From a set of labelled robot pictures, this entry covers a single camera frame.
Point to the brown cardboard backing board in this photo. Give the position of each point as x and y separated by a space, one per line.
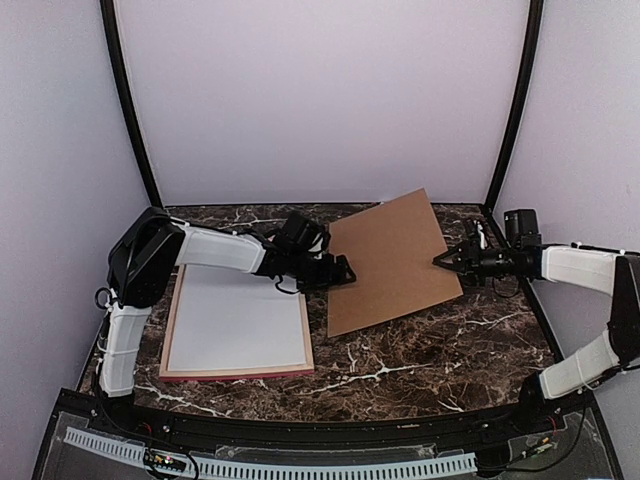
391 248

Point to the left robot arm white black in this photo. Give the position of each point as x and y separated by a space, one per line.
142 261

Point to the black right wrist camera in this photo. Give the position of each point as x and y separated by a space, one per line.
521 228

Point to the light wooden picture frame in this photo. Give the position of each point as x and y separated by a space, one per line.
165 370

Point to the black corner post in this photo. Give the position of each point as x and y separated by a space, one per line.
128 109
521 89

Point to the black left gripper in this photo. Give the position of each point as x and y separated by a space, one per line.
329 279

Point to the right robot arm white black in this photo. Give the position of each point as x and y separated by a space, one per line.
612 272

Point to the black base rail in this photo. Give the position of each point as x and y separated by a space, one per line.
569 443

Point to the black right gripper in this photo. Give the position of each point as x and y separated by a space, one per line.
469 264

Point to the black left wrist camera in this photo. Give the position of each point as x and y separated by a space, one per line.
299 233

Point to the white slotted cable duct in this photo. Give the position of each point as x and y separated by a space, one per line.
202 467

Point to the black left corner post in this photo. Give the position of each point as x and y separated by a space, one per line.
128 109

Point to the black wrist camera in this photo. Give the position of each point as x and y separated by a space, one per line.
521 228
299 233

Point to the black right corner post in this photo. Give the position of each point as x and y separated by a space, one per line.
521 89

